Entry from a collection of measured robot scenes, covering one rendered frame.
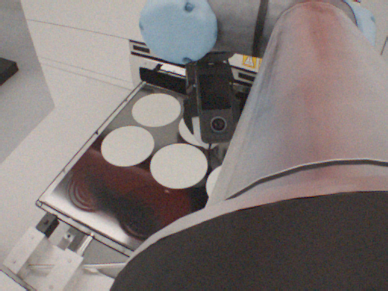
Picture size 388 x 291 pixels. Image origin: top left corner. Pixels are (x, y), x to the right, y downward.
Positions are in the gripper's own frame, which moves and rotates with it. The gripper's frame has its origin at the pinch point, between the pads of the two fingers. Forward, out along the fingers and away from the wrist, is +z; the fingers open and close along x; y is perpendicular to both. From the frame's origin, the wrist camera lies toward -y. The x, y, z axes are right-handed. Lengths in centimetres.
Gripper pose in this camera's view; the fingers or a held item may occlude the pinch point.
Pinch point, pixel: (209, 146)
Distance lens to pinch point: 60.9
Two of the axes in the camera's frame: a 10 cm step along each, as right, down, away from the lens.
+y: -1.0, -7.5, 6.6
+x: -9.9, 0.8, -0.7
